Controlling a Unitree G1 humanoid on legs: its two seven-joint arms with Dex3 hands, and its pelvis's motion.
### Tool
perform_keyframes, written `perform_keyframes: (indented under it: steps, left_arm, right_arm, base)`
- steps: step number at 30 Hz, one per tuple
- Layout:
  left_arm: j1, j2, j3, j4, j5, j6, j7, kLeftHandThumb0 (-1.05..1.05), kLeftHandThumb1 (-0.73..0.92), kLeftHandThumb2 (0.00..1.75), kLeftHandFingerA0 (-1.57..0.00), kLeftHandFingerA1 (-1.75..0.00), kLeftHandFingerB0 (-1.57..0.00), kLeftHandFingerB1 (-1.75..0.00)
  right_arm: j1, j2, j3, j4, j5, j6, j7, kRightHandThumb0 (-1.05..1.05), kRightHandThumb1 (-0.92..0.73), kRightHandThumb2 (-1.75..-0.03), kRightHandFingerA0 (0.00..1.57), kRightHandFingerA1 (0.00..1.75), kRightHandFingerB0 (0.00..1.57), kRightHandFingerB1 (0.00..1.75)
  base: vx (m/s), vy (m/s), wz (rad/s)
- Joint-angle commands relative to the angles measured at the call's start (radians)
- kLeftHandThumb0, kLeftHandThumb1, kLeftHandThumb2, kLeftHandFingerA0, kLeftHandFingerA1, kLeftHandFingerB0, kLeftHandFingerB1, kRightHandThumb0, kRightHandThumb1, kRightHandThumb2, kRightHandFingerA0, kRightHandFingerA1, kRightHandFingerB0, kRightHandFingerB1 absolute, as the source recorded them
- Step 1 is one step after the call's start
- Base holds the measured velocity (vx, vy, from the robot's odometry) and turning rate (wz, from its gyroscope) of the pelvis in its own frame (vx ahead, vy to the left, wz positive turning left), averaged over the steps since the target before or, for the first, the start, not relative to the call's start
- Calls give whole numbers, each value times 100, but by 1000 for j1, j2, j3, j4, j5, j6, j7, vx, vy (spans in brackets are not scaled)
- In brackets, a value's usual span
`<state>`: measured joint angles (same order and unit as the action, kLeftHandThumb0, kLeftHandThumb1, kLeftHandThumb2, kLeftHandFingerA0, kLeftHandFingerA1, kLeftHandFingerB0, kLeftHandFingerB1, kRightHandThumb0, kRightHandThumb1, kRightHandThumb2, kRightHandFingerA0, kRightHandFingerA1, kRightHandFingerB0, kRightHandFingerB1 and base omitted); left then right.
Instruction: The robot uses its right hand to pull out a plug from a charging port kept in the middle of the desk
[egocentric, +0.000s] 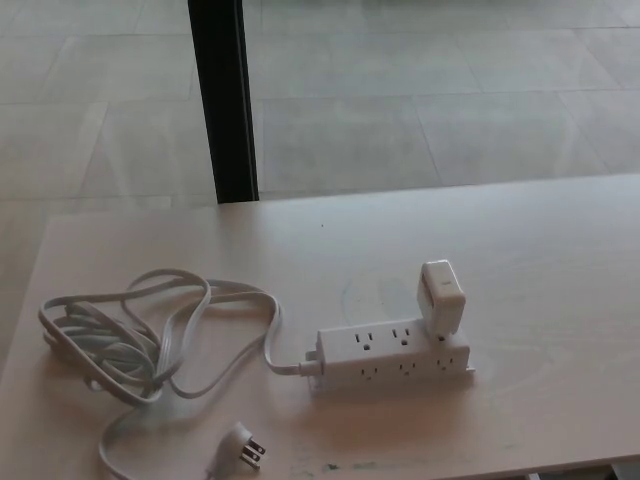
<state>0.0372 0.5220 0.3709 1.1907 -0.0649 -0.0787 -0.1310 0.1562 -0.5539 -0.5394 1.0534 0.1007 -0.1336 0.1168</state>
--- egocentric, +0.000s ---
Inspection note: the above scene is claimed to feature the grey object under desk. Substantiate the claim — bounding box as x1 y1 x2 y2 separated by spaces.
609 455 640 480

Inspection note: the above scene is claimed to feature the white power strip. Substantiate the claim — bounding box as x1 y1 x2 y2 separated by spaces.
305 324 477 397

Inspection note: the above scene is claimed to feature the white charger adapter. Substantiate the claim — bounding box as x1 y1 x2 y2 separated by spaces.
415 258 467 339

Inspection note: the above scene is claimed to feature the black window frame post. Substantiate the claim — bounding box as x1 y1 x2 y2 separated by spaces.
187 0 260 205

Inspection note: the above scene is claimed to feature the white three-prong plug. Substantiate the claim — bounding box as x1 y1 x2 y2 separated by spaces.
205 420 267 480

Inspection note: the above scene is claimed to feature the white flat power cord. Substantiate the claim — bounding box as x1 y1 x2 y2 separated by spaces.
37 268 321 480

